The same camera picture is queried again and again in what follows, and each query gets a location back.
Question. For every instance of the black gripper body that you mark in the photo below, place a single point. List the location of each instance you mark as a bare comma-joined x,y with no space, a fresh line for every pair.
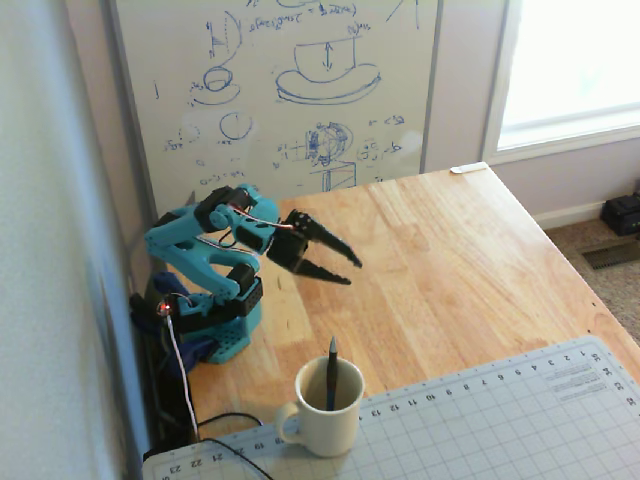
289,251

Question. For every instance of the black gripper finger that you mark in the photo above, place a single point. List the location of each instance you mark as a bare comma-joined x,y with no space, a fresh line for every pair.
322,273
332,242

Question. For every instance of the dark grey pen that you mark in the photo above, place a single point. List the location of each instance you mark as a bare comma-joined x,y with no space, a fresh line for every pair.
332,375

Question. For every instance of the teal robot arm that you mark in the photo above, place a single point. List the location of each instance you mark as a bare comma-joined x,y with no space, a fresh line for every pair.
200,260

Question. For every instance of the cream ceramic mug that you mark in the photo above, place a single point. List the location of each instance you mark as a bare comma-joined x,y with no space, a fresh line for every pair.
330,430

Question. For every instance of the whiteboard with blue drawings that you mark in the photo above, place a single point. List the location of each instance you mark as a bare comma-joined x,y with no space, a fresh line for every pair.
280,115

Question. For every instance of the blue table clamp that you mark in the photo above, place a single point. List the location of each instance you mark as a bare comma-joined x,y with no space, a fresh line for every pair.
192,352

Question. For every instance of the small white flat strip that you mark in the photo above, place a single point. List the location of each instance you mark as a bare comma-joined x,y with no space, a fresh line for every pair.
467,168

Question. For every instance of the grey gridded cutting mat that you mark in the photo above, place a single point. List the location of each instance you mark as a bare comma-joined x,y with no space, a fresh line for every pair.
475,425

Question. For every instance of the brown floor vent grille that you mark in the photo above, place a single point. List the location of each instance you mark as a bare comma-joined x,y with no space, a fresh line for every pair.
612,254

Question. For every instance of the black box on floor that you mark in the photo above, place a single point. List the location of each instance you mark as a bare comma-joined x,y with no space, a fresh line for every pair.
622,215

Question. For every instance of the white framed window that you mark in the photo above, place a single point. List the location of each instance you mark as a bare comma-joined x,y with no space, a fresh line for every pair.
575,70

